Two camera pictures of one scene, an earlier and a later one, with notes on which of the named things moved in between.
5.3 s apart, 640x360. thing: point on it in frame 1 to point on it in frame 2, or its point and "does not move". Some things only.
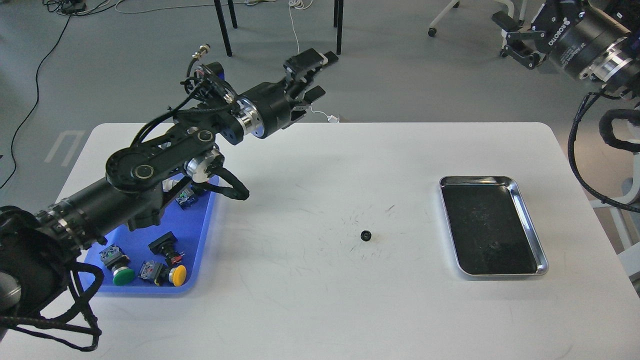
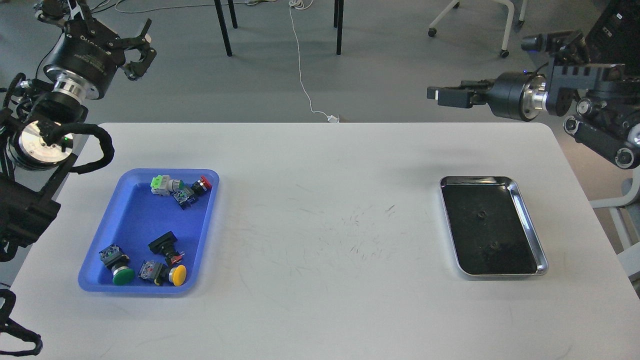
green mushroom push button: [116, 260] does not move
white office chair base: [432, 31] does not move
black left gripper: [267, 106] to [90, 53]
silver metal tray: [490, 230] does not move
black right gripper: [580, 38] to [518, 95]
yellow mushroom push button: [162, 275] does not move
